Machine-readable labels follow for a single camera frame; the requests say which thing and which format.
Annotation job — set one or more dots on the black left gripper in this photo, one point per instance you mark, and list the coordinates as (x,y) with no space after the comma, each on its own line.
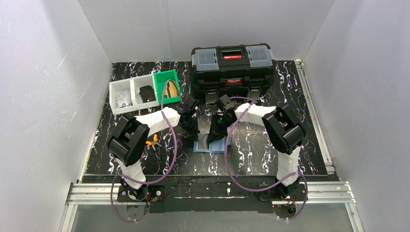
(190,124)

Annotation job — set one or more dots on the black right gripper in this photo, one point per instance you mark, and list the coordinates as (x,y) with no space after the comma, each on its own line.
(218,124)

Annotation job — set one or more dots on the dark card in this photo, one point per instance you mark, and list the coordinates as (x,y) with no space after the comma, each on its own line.
(202,144)

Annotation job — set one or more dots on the blue leather card holder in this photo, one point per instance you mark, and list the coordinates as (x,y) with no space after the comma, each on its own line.
(214,147)

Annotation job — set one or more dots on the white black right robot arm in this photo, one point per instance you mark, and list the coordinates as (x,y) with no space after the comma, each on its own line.
(285,132)

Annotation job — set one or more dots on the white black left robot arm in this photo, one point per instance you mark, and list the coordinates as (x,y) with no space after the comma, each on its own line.
(129,138)

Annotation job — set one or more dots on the gold card in green bin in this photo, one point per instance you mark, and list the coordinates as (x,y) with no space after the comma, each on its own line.
(171,90)

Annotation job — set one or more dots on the black card in white bin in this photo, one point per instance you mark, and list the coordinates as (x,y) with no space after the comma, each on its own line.
(147,94)

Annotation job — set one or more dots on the white bin with black card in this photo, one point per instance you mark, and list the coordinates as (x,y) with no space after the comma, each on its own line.
(140,81)

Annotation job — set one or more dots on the patterned cards in white bin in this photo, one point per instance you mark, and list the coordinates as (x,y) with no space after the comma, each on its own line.
(123,99)

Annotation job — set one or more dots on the white bin with patterned cards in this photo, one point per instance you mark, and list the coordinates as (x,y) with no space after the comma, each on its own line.
(118,86)

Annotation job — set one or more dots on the black toolbox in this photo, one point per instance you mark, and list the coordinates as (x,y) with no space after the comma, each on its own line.
(238,70)

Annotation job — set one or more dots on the green plastic bin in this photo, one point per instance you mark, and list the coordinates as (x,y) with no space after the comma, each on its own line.
(161,79)

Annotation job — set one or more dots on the yellow black handled pliers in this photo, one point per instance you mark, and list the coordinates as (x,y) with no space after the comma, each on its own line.
(154,143)

